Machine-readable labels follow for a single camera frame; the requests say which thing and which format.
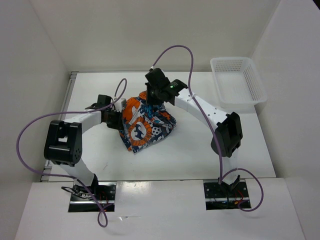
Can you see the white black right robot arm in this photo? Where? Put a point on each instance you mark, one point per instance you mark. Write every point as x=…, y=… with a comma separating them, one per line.
x=226, y=127

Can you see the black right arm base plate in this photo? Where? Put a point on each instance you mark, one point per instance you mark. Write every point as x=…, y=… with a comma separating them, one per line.
x=219, y=197

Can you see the white plastic basket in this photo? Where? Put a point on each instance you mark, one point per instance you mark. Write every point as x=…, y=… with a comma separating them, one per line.
x=238, y=83

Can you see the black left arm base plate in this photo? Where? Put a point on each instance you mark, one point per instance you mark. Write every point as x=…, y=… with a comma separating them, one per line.
x=82, y=202

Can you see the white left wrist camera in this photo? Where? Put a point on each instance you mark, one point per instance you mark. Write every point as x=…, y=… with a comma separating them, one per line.
x=119, y=105

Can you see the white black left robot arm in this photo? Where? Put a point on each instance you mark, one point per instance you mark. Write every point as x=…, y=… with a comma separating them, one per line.
x=64, y=142

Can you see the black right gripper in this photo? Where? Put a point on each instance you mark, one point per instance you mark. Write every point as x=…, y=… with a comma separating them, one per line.
x=150, y=100

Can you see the colourful patterned shorts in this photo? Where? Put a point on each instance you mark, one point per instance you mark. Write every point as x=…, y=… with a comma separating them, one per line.
x=144, y=124

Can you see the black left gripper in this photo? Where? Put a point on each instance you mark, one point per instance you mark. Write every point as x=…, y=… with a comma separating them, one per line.
x=118, y=124

